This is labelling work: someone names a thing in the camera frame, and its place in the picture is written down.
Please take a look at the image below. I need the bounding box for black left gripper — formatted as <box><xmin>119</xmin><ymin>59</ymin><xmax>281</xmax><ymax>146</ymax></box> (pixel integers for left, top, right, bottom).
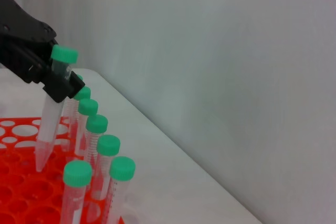
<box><xmin>0</xmin><ymin>0</ymin><xmax>86</xmax><ymax>103</ymax></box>

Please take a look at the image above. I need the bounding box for orange plastic test tube rack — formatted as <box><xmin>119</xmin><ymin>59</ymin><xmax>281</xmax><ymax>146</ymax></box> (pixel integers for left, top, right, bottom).
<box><xmin>0</xmin><ymin>116</ymin><xmax>124</xmax><ymax>224</ymax></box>

